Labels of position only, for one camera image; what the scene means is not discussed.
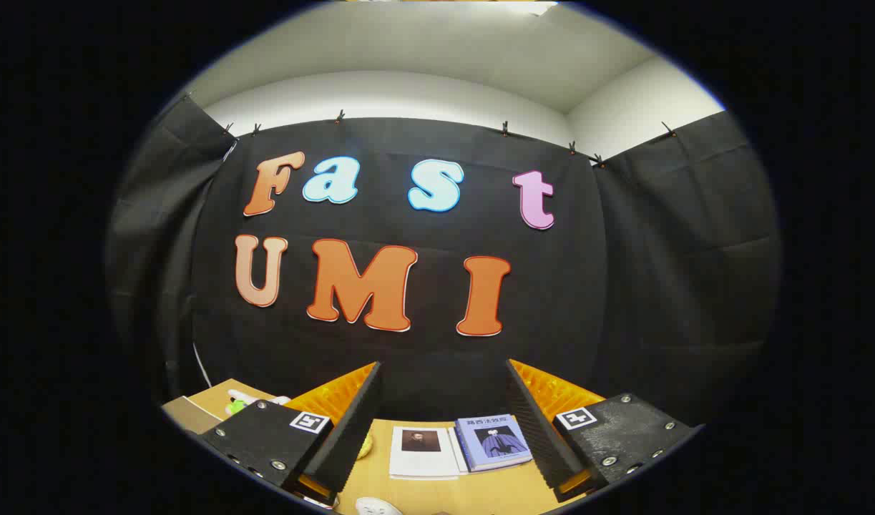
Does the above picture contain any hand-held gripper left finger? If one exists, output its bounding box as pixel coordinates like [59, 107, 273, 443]
[200, 361, 383, 509]

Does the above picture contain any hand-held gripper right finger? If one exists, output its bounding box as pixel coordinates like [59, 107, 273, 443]
[506, 358, 704, 504]

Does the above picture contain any white canvas shoe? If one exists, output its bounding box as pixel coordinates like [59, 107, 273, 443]
[354, 496, 405, 515]

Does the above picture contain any beige fabric storage box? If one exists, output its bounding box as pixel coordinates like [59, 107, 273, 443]
[162, 396, 223, 435]

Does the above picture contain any blue cover book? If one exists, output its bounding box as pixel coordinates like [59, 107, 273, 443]
[455, 415, 533, 473]

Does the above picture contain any white portrait book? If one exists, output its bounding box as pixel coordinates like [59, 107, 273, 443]
[389, 427, 466, 480]

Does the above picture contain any pink star plush toy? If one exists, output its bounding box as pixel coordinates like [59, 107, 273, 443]
[226, 390, 291, 417]

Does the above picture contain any row of black cloth clips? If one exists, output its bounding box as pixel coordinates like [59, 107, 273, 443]
[223, 109, 678, 170]

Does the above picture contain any white cable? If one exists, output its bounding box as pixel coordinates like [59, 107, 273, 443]
[192, 342, 212, 388]

